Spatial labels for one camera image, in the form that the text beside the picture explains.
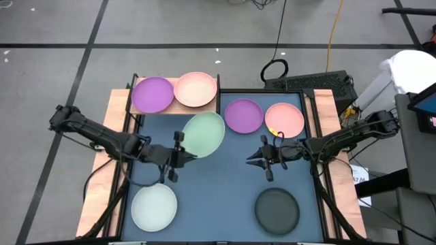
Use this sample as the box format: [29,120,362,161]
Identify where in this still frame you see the light wooden side panel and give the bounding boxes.
[305,88,368,239]
[75,88,137,238]

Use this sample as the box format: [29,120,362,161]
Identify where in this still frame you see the dark grey round plate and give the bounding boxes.
[253,187,301,236]

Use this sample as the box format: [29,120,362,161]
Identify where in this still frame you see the black hanging cable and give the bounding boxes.
[260,0,290,83]

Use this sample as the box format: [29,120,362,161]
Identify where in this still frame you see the purple round plate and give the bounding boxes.
[223,98,265,135]
[131,76,175,114]

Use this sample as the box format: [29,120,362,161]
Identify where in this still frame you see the white trash bin with liner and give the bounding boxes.
[354,50,436,133]

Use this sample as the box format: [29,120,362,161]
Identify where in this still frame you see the black computer case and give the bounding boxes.
[264,70,359,116]

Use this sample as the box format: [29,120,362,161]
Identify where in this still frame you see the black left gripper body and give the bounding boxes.
[148,131,185,183]

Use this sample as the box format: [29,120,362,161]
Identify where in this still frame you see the white printed paper sheet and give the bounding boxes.
[349,163,373,208]

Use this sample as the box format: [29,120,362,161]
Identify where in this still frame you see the black touchscreen monitor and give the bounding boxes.
[407,82,436,135]

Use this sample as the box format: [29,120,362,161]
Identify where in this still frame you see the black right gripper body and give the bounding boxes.
[260,135,304,183]

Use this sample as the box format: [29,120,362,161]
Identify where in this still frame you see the black metal floor beam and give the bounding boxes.
[355,168,411,199]

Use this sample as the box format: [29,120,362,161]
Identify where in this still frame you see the salmon pink round plate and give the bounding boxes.
[264,102,305,140]
[173,71,218,108]

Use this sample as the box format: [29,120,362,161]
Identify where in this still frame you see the black metal bar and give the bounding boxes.
[381,7,436,17]

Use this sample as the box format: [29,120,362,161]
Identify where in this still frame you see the black table-side power cable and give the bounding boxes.
[82,158,115,204]

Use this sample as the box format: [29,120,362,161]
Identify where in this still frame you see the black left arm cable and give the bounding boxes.
[119,149,165,188]

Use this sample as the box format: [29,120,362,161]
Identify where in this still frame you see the grey equipment cart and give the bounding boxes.
[394,92,436,195]

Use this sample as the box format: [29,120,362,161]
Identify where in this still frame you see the pale white round plate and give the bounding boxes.
[130,182,178,233]

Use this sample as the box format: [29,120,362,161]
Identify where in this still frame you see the yellow hanging cable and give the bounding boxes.
[326,0,345,73]

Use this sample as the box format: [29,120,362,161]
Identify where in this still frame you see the wooden shelf with black frame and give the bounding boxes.
[125,72,222,129]

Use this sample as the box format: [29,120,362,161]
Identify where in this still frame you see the mint green round plate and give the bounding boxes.
[181,111,226,159]

